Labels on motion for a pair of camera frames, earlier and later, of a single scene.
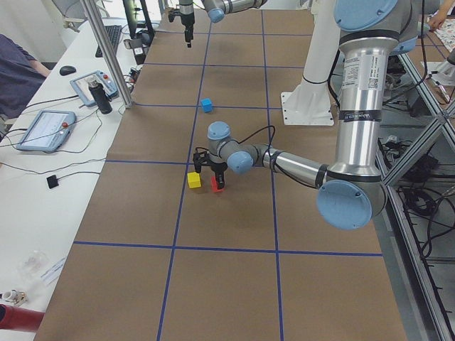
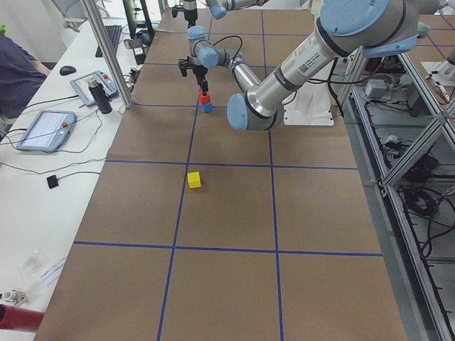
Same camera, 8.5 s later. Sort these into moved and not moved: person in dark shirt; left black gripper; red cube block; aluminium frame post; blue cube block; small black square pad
Moved: red cube block; left black gripper
Not moved: person in dark shirt; blue cube block; aluminium frame post; small black square pad
